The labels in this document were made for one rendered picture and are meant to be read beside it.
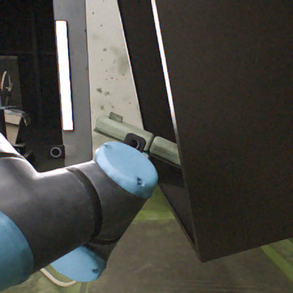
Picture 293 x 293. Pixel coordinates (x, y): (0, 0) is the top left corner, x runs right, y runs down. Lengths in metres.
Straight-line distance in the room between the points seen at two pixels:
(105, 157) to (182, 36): 0.30
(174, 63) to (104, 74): 1.13
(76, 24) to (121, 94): 0.47
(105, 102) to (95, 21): 0.46
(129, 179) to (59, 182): 0.08
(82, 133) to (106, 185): 1.34
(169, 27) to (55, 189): 0.36
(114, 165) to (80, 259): 0.15
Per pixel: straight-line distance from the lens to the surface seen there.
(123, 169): 0.29
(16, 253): 0.23
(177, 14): 0.51
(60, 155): 1.64
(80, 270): 0.40
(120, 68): 1.60
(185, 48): 0.50
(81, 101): 1.60
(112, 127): 0.63
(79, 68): 1.61
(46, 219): 0.24
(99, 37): 1.63
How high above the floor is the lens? 0.82
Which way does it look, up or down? 11 degrees down
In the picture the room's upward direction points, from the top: straight up
